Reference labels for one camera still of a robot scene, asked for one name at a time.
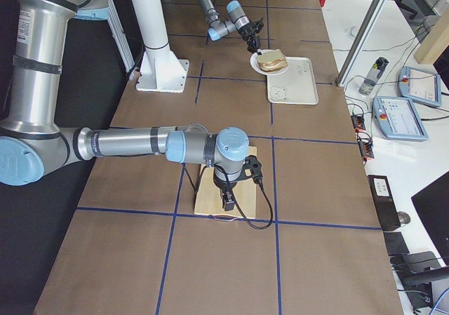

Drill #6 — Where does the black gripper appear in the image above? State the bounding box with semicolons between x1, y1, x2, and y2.
213;164;239;210
239;22;261;55

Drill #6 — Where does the white round plate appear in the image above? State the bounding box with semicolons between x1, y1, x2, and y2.
250;49;287;75

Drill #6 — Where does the bread slice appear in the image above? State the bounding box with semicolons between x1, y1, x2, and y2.
256;49;288;72

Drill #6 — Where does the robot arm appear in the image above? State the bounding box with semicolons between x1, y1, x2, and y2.
1;4;255;217
197;0;264;54

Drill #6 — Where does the bamboo cutting board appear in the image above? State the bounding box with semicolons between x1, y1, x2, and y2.
194;168;257;219

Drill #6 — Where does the cream bear serving tray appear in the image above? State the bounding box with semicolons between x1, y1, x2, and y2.
267;57;319;105

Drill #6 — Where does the clear water bottle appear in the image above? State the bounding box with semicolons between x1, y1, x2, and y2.
358;57;389;95

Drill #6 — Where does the orange black connector strip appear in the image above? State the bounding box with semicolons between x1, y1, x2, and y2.
351;114;375;163

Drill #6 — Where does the near teach pendant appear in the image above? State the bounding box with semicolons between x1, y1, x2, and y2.
373;96;429;141

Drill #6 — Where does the teach pendant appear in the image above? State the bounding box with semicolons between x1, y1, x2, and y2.
373;96;429;141
398;66;442;107

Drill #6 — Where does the black power brick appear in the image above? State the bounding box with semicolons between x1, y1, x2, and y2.
367;175;401;232

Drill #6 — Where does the far teach pendant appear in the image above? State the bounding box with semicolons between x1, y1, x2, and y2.
398;66;442;107

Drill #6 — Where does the black monitor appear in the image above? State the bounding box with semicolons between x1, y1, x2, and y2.
412;173;449;264

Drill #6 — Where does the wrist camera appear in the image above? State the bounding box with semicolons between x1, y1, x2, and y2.
252;18;264;34
241;155;263;185

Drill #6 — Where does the metal board handle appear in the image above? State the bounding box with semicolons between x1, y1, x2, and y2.
209;215;238;222

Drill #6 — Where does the black camera cable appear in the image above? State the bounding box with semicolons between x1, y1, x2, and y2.
224;176;275;229

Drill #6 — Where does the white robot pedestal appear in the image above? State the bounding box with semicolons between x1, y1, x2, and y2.
131;0;189;93

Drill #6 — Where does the aluminium frame post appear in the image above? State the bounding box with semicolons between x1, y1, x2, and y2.
336;0;387;87

